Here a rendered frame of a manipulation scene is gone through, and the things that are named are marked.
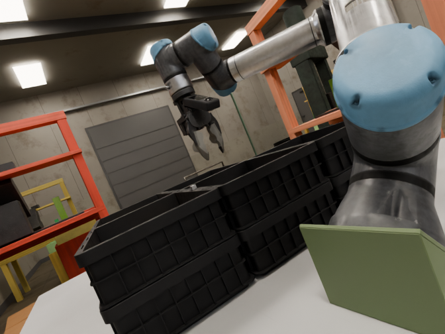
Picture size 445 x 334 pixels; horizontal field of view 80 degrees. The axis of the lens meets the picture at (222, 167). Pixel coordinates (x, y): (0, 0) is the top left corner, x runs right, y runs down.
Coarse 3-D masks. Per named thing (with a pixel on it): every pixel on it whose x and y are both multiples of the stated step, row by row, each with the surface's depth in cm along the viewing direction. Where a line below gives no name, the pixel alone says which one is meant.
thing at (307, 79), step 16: (288, 16) 399; (304, 16) 399; (320, 48) 410; (304, 64) 384; (320, 64) 429; (304, 80) 390; (320, 80) 389; (320, 96) 382; (320, 112) 389; (320, 128) 395
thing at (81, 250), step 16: (176, 192) 90; (192, 192) 72; (208, 192) 56; (144, 208) 87; (176, 208) 53; (192, 208) 54; (144, 224) 50; (160, 224) 51; (112, 240) 48; (128, 240) 49; (80, 256) 46; (96, 256) 47
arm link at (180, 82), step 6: (174, 78) 75; (180, 78) 76; (186, 78) 77; (168, 84) 77; (174, 84) 76; (180, 84) 75; (186, 84) 76; (192, 84) 78; (168, 90) 78; (174, 90) 76; (180, 90) 76
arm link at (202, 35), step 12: (204, 24) 71; (192, 36) 71; (204, 36) 70; (180, 48) 73; (192, 48) 72; (204, 48) 72; (180, 60) 74; (192, 60) 75; (204, 60) 75; (216, 60) 77; (204, 72) 78
